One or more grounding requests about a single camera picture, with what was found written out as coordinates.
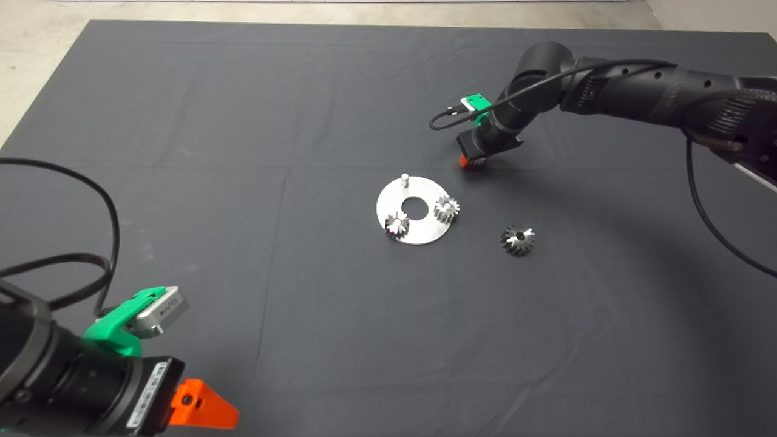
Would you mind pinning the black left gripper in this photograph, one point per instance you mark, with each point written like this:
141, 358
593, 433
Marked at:
149, 394

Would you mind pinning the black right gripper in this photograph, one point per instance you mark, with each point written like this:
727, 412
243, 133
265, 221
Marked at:
473, 143

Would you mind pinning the small steel gear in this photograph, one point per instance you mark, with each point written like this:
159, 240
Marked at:
479, 162
397, 226
447, 209

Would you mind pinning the large steel gear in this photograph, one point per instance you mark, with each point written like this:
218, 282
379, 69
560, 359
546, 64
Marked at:
518, 241

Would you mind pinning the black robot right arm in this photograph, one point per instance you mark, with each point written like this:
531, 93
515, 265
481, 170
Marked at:
637, 85

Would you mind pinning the round metal plate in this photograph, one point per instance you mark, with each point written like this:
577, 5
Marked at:
425, 230

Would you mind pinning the dark grey table cloth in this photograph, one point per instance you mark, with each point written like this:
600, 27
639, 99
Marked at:
303, 303

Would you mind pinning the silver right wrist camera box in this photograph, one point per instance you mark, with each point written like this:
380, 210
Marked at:
466, 106

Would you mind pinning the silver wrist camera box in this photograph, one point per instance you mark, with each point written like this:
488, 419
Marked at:
466, 106
164, 311

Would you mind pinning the green right camera mount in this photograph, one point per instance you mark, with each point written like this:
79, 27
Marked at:
481, 103

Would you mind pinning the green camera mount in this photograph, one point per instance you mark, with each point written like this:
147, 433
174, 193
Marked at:
109, 334
481, 103

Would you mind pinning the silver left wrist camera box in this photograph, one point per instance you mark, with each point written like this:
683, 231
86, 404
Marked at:
164, 311

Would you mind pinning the green left camera mount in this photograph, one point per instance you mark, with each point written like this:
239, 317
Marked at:
109, 334

